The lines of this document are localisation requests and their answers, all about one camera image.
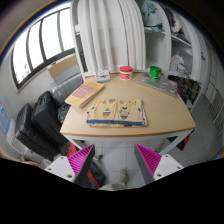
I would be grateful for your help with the black suitcase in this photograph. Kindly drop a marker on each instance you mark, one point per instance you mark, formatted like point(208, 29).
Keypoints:
point(28, 134)
point(45, 120)

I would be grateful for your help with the black suitcase rear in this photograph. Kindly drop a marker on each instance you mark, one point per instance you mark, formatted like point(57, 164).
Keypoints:
point(28, 134)

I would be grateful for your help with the grey stickered laptop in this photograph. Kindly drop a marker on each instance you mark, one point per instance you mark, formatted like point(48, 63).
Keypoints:
point(163, 84)

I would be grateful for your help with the white wooden desk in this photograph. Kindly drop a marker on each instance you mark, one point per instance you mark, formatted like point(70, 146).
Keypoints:
point(166, 115)

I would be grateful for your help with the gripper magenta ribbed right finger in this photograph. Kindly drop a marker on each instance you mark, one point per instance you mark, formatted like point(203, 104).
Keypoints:
point(154, 166)

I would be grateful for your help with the grey shoe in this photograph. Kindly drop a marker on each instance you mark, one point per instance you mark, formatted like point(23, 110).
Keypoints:
point(123, 176)

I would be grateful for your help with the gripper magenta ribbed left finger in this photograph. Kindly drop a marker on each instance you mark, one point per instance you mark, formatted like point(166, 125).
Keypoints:
point(75, 167)

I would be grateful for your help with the yellow and pink book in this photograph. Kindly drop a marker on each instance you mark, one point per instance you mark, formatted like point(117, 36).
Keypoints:
point(84, 93)

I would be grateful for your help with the red lidded white jar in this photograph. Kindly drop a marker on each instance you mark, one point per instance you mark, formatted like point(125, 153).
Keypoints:
point(126, 72)

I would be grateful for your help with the yellow patterned folded towel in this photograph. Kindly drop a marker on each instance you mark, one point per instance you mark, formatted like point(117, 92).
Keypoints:
point(117, 113)

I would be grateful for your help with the black framed window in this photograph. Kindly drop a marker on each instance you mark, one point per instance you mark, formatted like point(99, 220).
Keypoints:
point(44, 42)

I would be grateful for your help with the green tape roll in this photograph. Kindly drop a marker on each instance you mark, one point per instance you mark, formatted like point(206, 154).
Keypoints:
point(155, 72)

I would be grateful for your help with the black suitcase front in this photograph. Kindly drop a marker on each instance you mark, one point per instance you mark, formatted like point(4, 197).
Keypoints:
point(45, 120)

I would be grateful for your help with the white shelving unit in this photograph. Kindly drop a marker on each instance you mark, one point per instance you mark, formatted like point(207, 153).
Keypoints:
point(176, 46)

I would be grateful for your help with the white curtain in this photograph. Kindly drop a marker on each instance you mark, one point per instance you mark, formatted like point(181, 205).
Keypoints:
point(112, 35)

